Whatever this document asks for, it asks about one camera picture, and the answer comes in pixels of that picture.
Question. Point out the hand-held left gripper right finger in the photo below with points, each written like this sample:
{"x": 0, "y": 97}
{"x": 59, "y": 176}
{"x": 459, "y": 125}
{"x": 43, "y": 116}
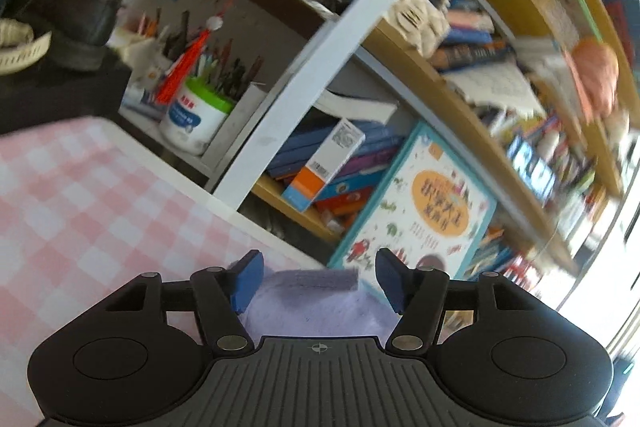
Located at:
{"x": 392, "y": 279}

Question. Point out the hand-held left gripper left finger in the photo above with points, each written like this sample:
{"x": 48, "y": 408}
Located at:
{"x": 247, "y": 279}

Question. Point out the purple and pink sweater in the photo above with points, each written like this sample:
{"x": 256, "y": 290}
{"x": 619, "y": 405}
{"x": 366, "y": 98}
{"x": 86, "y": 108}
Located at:
{"x": 310, "y": 307}

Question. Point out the teal children's picture book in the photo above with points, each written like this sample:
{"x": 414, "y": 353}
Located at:
{"x": 435, "y": 207}

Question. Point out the row of slim children's books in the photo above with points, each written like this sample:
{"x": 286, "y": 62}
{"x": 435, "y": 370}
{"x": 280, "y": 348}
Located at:
{"x": 495, "y": 252}

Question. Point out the stack of blue books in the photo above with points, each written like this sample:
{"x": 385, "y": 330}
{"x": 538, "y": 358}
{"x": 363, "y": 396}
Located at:
{"x": 370, "y": 157}

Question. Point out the white and orange box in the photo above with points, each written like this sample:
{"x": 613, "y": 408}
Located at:
{"x": 325, "y": 162}

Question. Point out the white jar with green rim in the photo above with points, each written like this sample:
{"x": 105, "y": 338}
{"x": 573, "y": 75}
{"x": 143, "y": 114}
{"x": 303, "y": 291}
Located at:
{"x": 192, "y": 119}

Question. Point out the pink checked table mat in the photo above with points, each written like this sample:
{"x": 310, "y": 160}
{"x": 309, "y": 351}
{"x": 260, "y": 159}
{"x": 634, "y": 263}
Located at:
{"x": 75, "y": 217}

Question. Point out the bunch of pens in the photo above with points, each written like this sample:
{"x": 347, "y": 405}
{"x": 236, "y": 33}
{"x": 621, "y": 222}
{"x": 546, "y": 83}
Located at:
{"x": 220, "y": 67}

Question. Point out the white and wooden bookshelf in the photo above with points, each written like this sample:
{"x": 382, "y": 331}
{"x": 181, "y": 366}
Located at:
{"x": 320, "y": 72}

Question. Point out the red tassel ornament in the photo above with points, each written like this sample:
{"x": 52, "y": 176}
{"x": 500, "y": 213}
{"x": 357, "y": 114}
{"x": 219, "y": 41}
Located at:
{"x": 182, "y": 67}

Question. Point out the white cloth pouch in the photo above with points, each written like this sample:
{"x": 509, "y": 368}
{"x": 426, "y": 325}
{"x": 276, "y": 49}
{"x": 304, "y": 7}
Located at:
{"x": 142, "y": 62}

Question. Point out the leaning paperback books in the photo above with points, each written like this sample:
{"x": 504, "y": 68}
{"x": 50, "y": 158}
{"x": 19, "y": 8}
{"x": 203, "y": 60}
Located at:
{"x": 475, "y": 42}

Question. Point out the cream quilted handbag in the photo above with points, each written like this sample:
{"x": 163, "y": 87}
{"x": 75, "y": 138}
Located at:
{"x": 420, "y": 17}

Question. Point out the black box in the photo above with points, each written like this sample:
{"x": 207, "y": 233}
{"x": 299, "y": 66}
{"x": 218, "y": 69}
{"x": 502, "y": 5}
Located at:
{"x": 55, "y": 97}

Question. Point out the brown leather shoe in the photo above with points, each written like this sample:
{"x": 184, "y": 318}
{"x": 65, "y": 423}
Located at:
{"x": 85, "y": 17}

